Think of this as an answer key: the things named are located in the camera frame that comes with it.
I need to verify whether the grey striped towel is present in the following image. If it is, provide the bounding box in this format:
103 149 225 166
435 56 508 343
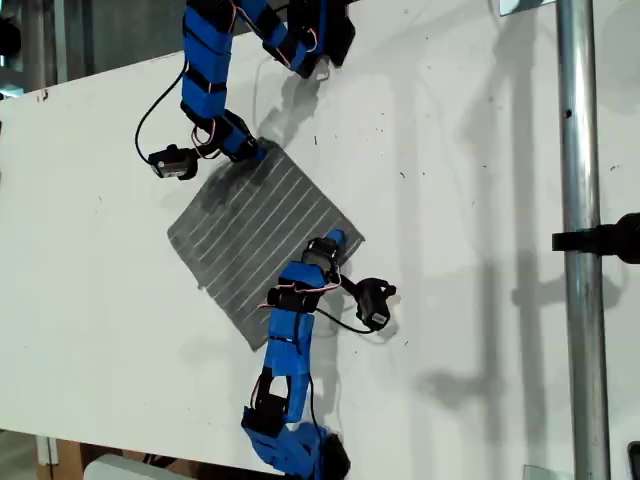
166 142 367 353

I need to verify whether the black clamp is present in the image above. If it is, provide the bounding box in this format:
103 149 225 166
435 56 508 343
551 212 640 265

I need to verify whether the white box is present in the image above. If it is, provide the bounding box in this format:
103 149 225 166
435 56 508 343
82 453 169 480

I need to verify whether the wooden table leg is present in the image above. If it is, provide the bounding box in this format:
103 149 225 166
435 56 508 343
37 435 84 480

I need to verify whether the red white servo wire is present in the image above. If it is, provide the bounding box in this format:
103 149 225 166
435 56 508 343
191 118 227 159
257 272 344 312

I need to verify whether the black camera box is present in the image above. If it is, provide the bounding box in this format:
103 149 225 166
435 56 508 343
149 143 200 181
352 278 398 332

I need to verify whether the black camera cable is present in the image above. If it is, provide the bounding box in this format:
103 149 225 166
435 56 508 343
307 305 382 336
134 59 190 166

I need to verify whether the steel post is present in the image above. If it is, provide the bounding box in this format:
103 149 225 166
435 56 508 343
554 0 614 480

